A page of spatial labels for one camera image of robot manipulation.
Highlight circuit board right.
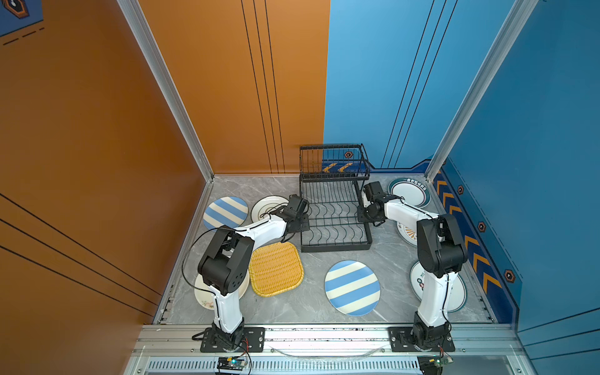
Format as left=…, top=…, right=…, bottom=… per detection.
left=417, top=356, right=453, bottom=375

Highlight green rimmed white plate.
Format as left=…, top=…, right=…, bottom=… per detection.
left=388, top=177, right=431, bottom=208

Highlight aluminium corner post left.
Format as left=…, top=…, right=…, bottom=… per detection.
left=117, top=0, right=214, bottom=183

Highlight cream floral plate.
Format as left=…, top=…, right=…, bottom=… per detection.
left=194, top=272, right=250, bottom=310

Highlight green circuit board left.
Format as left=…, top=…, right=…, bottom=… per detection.
left=216, top=357, right=250, bottom=374

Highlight orange sunburst plate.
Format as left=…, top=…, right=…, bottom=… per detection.
left=397, top=223, right=417, bottom=246

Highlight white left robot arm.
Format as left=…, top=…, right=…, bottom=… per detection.
left=198, top=195, right=309, bottom=334

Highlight aluminium corner post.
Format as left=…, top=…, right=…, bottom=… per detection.
left=117, top=0, right=214, bottom=183
left=424, top=0, right=538, bottom=183

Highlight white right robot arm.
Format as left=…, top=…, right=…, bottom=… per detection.
left=359, top=181, right=468, bottom=329

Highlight aluminium corner post right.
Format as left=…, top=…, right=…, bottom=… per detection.
left=424, top=0, right=538, bottom=183

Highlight white flower outline plate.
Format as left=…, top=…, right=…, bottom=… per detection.
left=251, top=195, right=288, bottom=223

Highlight white plate red characters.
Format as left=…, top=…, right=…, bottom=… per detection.
left=409, top=262, right=467, bottom=313

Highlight aluminium front rail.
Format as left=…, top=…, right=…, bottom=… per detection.
left=124, top=323, right=536, bottom=374

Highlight black wire dish rack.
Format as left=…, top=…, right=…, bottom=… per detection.
left=299, top=144, right=372, bottom=253

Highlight yellow woven tray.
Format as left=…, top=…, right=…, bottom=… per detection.
left=248, top=242, right=304, bottom=298

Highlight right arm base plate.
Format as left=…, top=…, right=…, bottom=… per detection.
left=387, top=326, right=456, bottom=353

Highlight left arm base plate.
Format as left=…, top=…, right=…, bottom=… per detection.
left=200, top=327, right=266, bottom=353

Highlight blue striped plate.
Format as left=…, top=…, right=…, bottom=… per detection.
left=202, top=197, right=248, bottom=230
left=324, top=260, right=381, bottom=317

